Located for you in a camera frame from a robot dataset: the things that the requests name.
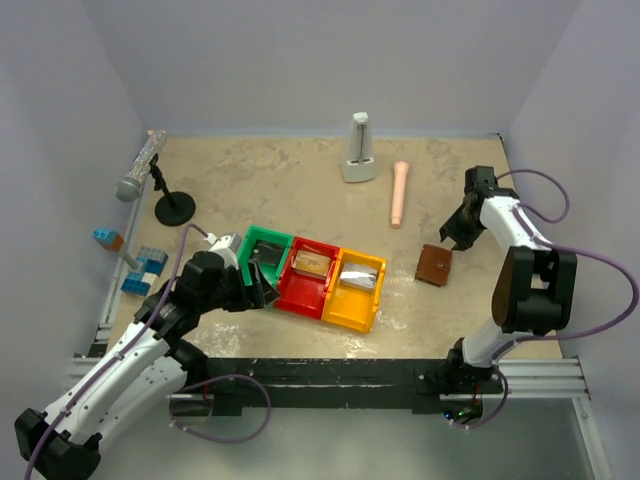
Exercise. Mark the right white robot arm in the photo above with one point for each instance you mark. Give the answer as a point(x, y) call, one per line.
point(534, 290)

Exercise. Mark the pink toy microphone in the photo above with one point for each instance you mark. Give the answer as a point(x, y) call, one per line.
point(400, 170)

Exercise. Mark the cards in yellow bin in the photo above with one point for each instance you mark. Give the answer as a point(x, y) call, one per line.
point(358, 276)

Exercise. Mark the brown leather card holder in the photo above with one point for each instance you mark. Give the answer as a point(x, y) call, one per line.
point(434, 265)

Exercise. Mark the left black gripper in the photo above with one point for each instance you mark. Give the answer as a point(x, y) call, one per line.
point(252, 285)

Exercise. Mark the blue orange toy block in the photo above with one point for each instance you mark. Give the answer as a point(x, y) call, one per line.
point(110, 240)

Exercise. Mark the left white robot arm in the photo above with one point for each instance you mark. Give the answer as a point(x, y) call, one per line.
point(151, 360)

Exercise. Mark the yellow plastic bin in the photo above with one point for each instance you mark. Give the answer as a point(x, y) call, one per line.
point(352, 308)

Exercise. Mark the black item in green bin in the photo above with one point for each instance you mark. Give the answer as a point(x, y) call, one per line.
point(267, 253)

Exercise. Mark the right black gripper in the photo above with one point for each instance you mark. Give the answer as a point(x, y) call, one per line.
point(463, 226)

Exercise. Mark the silver glitter microphone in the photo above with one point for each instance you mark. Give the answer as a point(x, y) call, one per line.
point(130, 187)

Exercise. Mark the white metronome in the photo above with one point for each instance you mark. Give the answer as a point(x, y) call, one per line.
point(358, 164)

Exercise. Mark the black microphone stand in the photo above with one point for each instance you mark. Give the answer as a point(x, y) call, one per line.
point(173, 208)

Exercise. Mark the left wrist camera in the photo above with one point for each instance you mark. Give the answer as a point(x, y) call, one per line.
point(226, 246)

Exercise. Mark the blue toy brick stack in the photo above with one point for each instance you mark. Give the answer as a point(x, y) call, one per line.
point(151, 265)

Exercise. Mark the cards in red bin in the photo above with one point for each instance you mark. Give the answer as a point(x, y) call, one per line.
point(311, 264)

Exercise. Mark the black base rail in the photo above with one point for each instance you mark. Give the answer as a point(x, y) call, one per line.
point(383, 384)

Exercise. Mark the green plastic bin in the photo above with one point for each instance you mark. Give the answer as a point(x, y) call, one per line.
point(253, 234)

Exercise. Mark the red plastic bin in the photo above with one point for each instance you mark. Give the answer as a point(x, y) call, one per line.
point(301, 293)

